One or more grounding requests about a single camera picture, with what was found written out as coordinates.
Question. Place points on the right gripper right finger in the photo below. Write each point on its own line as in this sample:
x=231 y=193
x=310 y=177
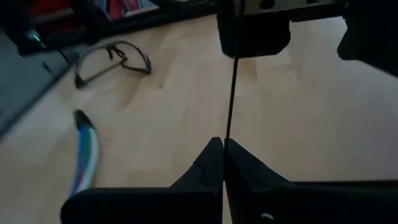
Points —
x=295 y=202

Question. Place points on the black-framed eyeglasses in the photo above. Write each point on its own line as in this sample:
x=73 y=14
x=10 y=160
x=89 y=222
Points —
x=136 y=69

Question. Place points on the red bin rack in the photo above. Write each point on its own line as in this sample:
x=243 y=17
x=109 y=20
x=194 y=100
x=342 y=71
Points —
x=118 y=7

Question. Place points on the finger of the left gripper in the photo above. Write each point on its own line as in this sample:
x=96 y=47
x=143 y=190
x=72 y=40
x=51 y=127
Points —
x=255 y=35
x=373 y=34

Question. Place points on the thin black rod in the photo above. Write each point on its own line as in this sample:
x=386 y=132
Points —
x=231 y=93

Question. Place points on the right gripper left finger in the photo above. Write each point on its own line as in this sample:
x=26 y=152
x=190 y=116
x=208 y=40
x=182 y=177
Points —
x=140 y=205

